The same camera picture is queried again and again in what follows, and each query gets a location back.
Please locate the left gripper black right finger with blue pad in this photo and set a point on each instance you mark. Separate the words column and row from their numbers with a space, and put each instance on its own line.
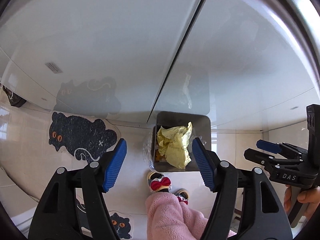
column 262, row 214

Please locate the red bow slipper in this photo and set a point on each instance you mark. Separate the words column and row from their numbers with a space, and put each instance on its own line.
column 182, row 195
column 158, row 182

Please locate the black cat floor mat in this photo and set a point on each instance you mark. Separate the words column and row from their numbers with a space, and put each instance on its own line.
column 84, row 139

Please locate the person's right hand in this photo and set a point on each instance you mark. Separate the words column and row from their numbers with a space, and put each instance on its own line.
column 310, row 197

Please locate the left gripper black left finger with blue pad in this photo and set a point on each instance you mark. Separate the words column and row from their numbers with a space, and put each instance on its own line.
column 56, row 215

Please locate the clear plastic bottle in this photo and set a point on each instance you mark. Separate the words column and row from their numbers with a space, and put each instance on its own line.
column 147, row 151

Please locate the grey square trash bin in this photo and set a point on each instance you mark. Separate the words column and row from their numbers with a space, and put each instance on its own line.
column 201, row 130

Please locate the white cabinet door left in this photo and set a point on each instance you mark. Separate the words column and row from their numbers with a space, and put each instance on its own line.
column 103, row 58

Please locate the white cabinet door right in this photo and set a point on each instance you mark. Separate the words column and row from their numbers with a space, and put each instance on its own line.
column 245, row 65

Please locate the white cabinet door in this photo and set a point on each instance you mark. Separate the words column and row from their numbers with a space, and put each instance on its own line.
column 103, row 58
column 245, row 65

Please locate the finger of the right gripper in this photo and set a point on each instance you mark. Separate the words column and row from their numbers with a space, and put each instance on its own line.
column 286, row 150
column 269, row 162

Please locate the yellow paper bag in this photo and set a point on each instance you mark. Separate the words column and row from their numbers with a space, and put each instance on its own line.
column 173, row 145

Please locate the small black cat mat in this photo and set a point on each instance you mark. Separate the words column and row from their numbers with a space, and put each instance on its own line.
column 122, row 225

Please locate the pink fluffy trouser leg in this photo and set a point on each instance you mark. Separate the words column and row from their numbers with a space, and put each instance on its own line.
column 168, row 218

